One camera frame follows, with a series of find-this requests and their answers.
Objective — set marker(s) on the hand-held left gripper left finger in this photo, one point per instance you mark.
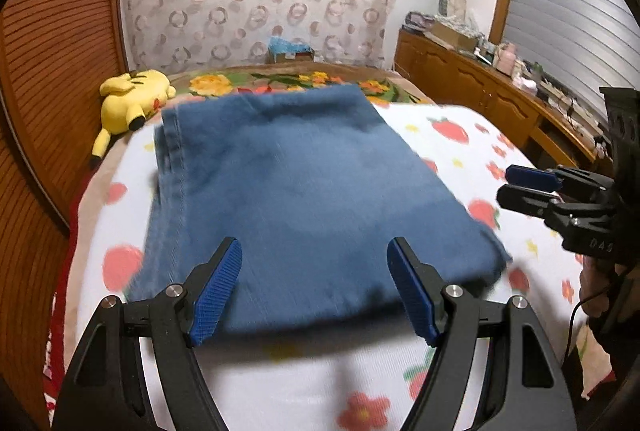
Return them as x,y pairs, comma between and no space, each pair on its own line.
215,291

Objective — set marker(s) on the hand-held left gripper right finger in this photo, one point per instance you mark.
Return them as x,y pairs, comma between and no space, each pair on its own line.
412,291

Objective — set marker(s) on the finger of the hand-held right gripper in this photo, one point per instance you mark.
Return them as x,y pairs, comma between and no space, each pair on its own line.
530,177
525,203

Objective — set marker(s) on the blue denim pants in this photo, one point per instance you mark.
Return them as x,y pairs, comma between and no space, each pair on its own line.
300,186

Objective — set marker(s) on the person's right hand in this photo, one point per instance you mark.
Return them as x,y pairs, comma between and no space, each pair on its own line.
597,286

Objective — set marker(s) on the pink and white holder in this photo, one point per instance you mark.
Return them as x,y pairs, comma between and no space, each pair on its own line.
526,82

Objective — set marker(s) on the wooden cabinet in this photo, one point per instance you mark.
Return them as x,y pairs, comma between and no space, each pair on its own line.
475,86

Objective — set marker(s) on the pink jug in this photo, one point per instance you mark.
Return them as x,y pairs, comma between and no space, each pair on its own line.
505,58

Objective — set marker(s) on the white strawberry print sheet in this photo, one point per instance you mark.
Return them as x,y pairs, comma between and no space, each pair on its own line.
310,386

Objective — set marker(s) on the red blanket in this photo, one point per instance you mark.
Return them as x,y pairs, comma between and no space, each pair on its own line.
55,301

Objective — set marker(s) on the open cardboard box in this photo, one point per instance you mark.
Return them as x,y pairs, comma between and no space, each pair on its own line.
452,36

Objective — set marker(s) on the black and pink case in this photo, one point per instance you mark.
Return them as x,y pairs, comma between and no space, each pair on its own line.
419,22

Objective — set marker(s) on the small grey heater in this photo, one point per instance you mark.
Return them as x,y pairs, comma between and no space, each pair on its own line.
445,4

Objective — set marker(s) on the floral blanket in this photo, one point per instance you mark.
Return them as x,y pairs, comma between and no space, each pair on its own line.
220,83

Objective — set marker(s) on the yellow plush toy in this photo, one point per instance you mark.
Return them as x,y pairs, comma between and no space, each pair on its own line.
130,101

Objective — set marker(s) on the cardboard box with blue filling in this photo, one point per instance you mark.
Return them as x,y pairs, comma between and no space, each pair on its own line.
290,51

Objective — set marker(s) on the ribbed wooden wall panel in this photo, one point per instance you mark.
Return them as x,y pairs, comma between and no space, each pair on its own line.
55,86

